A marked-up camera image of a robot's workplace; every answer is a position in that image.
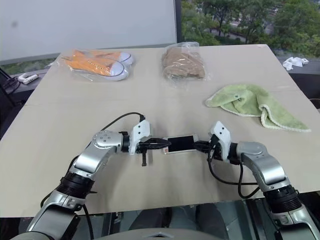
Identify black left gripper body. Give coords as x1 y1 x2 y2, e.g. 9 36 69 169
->
135 140 154 167

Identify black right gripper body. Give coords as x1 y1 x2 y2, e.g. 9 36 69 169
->
207 134 224 160

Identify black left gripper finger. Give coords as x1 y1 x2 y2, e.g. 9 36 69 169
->
147 137 172 146
148 142 172 151

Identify white smartphone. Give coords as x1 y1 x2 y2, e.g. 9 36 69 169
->
163 134 200 155

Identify light green towel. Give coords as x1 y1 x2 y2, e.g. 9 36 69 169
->
205 83 312 133

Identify folded brown cloth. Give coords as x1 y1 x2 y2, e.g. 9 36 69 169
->
161 47 207 81

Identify grey rounded robot torso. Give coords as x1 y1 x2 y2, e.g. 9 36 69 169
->
101 227 229 240

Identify clear plastic shoe bag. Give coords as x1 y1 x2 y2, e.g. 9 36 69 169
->
55 48 139 84

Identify orange white canvas sneaker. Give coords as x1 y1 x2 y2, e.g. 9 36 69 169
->
60 56 130 82
71 49 137 65

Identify black window pillar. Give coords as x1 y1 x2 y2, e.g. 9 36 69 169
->
173 0 184 44

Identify white power strip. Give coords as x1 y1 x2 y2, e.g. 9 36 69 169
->
17 72 40 85

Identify white board panel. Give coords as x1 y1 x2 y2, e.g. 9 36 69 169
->
0 0 177 61

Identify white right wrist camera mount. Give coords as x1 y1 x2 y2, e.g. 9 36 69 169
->
209 120 232 161

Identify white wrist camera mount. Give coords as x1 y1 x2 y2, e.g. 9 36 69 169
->
129 119 152 155
209 120 232 161

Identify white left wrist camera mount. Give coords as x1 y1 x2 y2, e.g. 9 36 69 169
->
129 119 152 155

